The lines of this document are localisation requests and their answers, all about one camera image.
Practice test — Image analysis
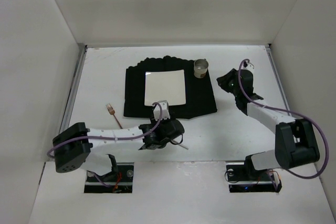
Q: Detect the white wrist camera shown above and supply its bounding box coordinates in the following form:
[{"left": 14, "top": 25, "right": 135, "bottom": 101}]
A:
[
  {"left": 152, "top": 100, "right": 171, "bottom": 121},
  {"left": 243, "top": 59, "right": 255, "bottom": 71}
]

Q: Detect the silver metal cup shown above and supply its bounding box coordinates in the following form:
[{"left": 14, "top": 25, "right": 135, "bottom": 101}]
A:
[{"left": 194, "top": 59, "right": 209, "bottom": 79}]

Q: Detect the copper fork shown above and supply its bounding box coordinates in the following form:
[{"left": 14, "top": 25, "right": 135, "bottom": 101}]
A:
[{"left": 106, "top": 103, "right": 123, "bottom": 129}]

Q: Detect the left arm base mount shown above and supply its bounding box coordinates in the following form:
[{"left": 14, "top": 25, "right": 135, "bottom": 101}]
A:
[{"left": 83, "top": 163, "right": 134, "bottom": 194}]

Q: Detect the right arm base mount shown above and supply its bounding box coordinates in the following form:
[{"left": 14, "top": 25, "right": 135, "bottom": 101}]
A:
[{"left": 224, "top": 162, "right": 282, "bottom": 193}]

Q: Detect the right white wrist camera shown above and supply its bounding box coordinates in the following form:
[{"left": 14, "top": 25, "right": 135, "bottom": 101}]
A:
[{"left": 243, "top": 59, "right": 255, "bottom": 71}]

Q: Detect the copper handled knife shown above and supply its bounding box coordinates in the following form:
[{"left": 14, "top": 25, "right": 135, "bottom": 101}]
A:
[{"left": 175, "top": 143, "right": 189, "bottom": 150}]

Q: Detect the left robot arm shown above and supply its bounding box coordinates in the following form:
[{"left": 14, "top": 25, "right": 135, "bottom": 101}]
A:
[{"left": 47, "top": 119, "right": 185, "bottom": 176}]

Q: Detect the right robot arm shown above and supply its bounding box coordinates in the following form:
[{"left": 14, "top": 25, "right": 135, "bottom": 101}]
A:
[{"left": 216, "top": 69, "right": 320, "bottom": 179}]

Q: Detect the white square plate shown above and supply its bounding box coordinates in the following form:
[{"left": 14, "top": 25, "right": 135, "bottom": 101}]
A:
[{"left": 144, "top": 70, "right": 186, "bottom": 106}]

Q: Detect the black cloth placemat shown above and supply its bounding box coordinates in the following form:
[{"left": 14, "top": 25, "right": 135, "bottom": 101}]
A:
[{"left": 123, "top": 56, "right": 217, "bottom": 120}]

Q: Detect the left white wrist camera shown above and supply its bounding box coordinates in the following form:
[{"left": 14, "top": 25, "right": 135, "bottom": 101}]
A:
[{"left": 152, "top": 100, "right": 171, "bottom": 121}]

